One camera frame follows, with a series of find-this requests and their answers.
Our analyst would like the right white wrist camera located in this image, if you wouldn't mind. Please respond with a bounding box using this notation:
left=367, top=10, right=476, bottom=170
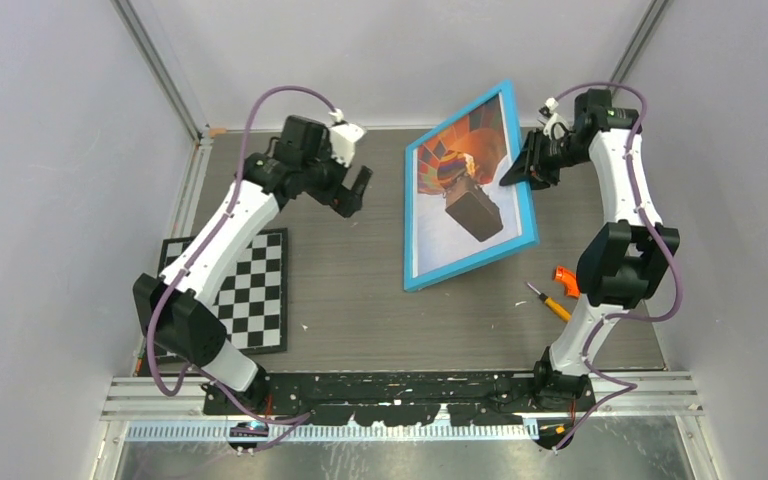
left=538, top=97, right=570, bottom=140

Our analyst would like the orange curved plastic piece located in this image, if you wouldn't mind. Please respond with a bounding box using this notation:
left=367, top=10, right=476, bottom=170
left=553, top=265, right=580, bottom=299

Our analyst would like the aluminium front rail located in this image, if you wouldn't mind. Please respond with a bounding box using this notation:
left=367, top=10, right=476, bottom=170
left=100, top=371, right=705, bottom=421

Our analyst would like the black white checkerboard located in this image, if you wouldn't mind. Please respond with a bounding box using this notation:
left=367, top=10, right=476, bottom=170
left=140, top=228, right=290, bottom=363

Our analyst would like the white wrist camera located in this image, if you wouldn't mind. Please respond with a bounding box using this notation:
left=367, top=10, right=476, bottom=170
left=538, top=97, right=570, bottom=140
left=328, top=108, right=367, bottom=168

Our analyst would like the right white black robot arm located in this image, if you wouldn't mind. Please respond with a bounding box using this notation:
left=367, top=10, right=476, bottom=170
left=500, top=82, right=680, bottom=411

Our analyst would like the blue picture frame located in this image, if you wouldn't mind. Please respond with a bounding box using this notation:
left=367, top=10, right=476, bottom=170
left=403, top=80, right=539, bottom=292

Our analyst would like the right corner aluminium post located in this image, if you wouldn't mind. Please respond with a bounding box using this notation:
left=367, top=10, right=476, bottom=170
left=609, top=0, right=673, bottom=83

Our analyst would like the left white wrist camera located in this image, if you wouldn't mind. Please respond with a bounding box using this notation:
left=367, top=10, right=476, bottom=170
left=328, top=108, right=367, bottom=168

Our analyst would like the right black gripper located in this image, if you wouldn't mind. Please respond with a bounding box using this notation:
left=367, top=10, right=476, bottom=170
left=499, top=128, right=589, bottom=192

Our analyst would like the yellow handled screwdriver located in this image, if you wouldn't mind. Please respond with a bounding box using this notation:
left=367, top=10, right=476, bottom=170
left=526, top=282, right=571, bottom=323

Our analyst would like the white perforated strip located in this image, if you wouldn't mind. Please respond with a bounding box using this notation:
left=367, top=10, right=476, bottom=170
left=124, top=419, right=539, bottom=443

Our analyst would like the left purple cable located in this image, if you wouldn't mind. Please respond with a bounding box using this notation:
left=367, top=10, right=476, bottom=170
left=144, top=84, right=349, bottom=454

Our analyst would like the hot air balloon photo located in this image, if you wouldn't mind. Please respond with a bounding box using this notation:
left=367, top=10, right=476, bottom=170
left=410, top=90, right=526, bottom=278

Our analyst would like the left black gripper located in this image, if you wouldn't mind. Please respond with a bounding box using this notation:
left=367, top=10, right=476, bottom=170
left=302, top=140, right=372, bottom=217

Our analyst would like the corner aluminium post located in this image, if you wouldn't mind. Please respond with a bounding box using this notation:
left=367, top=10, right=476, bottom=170
left=111, top=0, right=202, bottom=143
left=609, top=0, right=673, bottom=83

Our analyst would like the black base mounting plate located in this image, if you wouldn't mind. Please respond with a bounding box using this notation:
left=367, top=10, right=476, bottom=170
left=202, top=371, right=595, bottom=427

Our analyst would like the left corner aluminium post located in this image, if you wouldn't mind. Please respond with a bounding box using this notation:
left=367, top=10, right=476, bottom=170
left=111, top=0, right=202, bottom=143

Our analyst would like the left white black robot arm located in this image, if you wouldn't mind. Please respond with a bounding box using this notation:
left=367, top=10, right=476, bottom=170
left=133, top=111, right=372, bottom=414

